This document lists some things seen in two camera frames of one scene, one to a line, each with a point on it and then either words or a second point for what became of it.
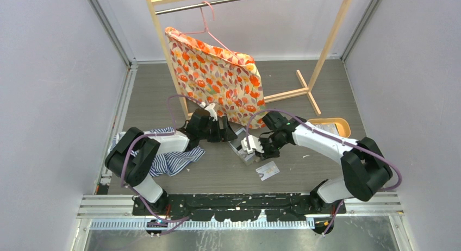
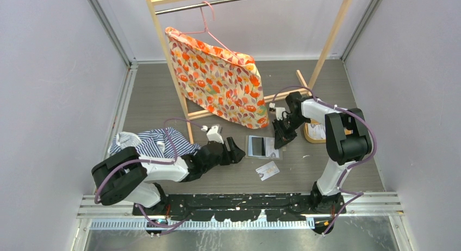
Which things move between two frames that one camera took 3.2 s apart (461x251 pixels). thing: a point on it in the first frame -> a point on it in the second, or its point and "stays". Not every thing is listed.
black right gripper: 266,154 -> 282,137
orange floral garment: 225,80 stays
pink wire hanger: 206,30 stays
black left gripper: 224,134 -> 234,155
